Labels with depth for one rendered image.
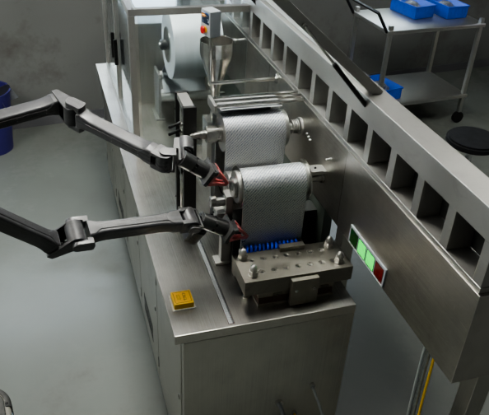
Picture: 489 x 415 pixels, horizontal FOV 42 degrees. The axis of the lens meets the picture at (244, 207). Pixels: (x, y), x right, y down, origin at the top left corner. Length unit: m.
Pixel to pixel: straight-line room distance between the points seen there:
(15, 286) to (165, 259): 1.56
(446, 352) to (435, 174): 0.47
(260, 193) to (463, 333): 0.87
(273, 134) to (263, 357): 0.82
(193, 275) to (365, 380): 1.27
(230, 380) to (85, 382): 1.07
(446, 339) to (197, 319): 0.85
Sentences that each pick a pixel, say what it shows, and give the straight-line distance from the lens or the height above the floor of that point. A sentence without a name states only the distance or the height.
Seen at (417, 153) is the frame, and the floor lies 1.63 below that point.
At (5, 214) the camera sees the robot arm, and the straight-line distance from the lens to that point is 1.89.
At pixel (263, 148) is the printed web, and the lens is 2.40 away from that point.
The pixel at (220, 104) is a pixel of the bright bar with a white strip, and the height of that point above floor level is 1.45.
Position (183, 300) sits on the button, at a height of 0.92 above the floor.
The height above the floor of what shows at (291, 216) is 1.14.
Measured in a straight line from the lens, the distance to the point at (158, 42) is 2.99.
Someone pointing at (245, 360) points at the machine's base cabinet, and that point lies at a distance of 2.32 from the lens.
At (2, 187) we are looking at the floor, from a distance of 4.78.
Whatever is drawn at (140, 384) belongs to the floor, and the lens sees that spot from 3.22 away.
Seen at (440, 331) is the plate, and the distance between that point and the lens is 1.79.
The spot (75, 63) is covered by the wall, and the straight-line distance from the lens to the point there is 5.46.
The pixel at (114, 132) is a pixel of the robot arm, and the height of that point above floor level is 1.43.
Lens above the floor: 2.41
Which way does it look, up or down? 33 degrees down
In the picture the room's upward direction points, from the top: 3 degrees clockwise
